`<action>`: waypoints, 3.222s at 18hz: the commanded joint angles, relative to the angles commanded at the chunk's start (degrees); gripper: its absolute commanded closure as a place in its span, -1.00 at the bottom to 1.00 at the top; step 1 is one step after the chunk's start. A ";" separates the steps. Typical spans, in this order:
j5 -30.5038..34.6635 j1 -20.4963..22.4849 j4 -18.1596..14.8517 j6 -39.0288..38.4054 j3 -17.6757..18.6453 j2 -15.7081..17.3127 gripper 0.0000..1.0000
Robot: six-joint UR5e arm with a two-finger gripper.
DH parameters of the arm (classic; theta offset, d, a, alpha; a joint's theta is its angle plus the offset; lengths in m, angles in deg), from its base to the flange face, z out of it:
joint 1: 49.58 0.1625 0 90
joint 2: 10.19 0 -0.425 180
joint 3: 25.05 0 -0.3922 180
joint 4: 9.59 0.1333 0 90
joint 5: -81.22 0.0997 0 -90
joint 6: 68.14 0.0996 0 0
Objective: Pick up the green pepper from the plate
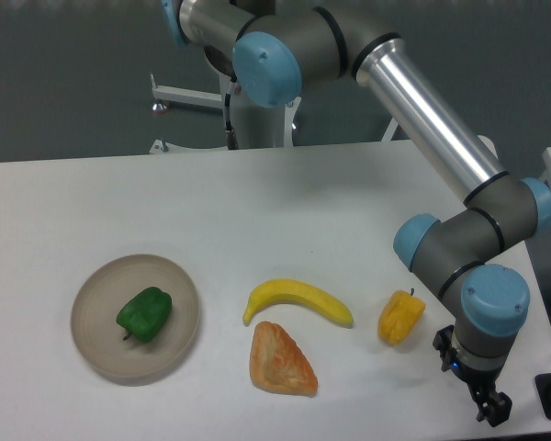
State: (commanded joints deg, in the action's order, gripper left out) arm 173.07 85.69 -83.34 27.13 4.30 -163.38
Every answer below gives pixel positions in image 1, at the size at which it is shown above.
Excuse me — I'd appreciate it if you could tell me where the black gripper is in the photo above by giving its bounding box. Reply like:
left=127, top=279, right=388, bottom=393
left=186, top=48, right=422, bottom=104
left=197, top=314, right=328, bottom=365
left=433, top=325, right=512, bottom=427

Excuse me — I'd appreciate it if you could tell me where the silver and grey robot arm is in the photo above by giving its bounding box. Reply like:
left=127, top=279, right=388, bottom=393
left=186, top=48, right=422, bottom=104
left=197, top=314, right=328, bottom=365
left=161, top=1, right=551, bottom=426

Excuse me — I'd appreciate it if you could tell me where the yellow bell pepper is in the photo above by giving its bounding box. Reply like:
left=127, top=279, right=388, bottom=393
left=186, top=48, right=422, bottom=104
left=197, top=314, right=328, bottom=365
left=377, top=290, right=426, bottom=345

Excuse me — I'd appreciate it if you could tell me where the green bell pepper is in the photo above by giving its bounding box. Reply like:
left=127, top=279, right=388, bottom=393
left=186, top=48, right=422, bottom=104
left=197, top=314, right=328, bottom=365
left=116, top=287, right=173, bottom=344

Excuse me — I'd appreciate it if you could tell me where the beige round plate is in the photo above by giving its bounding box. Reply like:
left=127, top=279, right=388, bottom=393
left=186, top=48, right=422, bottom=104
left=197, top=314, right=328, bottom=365
left=70, top=254, right=201, bottom=386

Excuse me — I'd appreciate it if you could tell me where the yellow banana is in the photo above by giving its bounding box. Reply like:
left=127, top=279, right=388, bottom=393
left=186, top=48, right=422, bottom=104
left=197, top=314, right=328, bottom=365
left=242, top=278, right=354, bottom=328

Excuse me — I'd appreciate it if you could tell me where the triangular pastry turnover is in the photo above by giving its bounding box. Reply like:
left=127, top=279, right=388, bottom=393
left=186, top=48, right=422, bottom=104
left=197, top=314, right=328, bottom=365
left=249, top=322, right=319, bottom=397

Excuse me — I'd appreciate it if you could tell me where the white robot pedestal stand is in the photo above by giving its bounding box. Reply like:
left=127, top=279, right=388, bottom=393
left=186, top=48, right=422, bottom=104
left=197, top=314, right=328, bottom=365
left=152, top=47, right=399, bottom=152

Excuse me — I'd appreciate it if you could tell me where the black cable with connector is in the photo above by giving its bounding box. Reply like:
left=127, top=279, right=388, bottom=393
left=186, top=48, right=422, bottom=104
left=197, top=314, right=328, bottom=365
left=223, top=77, right=240, bottom=151

